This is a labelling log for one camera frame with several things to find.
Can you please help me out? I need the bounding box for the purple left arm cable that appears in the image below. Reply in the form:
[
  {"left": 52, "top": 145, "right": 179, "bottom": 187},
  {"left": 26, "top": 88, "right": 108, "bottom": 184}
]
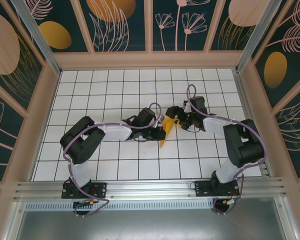
[{"left": 63, "top": 102, "right": 163, "bottom": 218}]

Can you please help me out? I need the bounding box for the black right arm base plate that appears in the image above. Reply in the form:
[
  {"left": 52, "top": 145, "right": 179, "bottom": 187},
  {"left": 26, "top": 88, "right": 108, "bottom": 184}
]
[{"left": 194, "top": 180, "right": 240, "bottom": 198}]

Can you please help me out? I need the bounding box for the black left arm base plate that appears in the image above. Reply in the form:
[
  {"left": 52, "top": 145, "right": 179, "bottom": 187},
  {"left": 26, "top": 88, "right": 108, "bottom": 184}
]
[{"left": 61, "top": 181, "right": 108, "bottom": 200}]

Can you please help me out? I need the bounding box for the aluminium mounting rail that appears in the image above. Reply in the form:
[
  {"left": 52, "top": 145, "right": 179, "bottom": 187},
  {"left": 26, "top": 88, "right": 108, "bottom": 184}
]
[{"left": 13, "top": 176, "right": 287, "bottom": 201}]

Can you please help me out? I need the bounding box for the orange cloth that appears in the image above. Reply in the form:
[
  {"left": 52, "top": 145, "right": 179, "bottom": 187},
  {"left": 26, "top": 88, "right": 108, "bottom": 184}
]
[{"left": 159, "top": 117, "right": 177, "bottom": 149}]

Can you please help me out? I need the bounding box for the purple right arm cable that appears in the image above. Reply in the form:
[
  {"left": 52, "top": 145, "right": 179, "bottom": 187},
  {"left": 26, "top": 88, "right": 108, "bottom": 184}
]
[{"left": 186, "top": 84, "right": 268, "bottom": 216}]

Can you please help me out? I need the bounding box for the slotted grey cable duct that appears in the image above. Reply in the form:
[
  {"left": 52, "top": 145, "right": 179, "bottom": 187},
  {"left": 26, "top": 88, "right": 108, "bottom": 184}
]
[{"left": 24, "top": 201, "right": 216, "bottom": 211}]

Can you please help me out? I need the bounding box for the aluminium frame post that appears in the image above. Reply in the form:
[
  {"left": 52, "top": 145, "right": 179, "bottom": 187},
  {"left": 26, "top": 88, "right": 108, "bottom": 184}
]
[
  {"left": 235, "top": 0, "right": 284, "bottom": 73},
  {"left": 9, "top": 0, "right": 63, "bottom": 76}
]

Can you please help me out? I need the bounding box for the aluminium table side rail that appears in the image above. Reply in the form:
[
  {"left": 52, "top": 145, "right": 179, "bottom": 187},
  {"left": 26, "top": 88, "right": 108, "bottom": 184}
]
[{"left": 233, "top": 69, "right": 270, "bottom": 178}]

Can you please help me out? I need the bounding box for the grey metal sheet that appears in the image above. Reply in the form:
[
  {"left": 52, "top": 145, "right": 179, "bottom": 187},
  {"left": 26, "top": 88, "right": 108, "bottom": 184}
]
[{"left": 13, "top": 196, "right": 292, "bottom": 240}]

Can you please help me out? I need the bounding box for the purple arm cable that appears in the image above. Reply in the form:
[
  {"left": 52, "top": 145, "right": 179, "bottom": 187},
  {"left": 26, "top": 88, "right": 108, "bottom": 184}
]
[
  {"left": 63, "top": 102, "right": 163, "bottom": 218},
  {"left": 186, "top": 84, "right": 268, "bottom": 216}
]

